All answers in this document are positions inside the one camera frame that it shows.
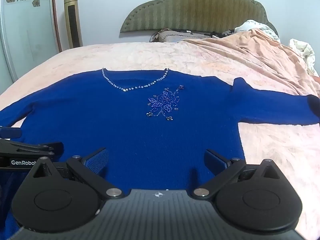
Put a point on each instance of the olive upholstered headboard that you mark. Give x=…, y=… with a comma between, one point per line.
x=200, y=7

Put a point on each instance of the pink floral bed blanket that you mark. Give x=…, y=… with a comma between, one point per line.
x=275, y=150

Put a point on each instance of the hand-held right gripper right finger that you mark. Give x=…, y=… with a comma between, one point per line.
x=213, y=163

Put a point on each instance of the brown pillow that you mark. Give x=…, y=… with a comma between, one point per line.
x=172, y=36

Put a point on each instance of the dark cloth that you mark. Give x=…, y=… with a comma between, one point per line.
x=222, y=33

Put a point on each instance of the blue beaded knit sweater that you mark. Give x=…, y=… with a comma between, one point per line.
x=140, y=140

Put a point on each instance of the gold tower air conditioner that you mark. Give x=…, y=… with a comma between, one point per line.
x=73, y=20

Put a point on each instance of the flower patterned sliding door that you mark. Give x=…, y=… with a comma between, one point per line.
x=25, y=30

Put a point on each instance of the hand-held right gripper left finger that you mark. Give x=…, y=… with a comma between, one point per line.
x=98, y=160

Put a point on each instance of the white crumpled bedding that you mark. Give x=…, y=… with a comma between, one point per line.
x=303, y=52

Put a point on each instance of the peach blanket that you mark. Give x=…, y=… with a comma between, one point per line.
x=250, y=52

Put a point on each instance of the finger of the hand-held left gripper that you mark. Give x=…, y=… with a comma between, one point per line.
x=32, y=148
x=10, y=132

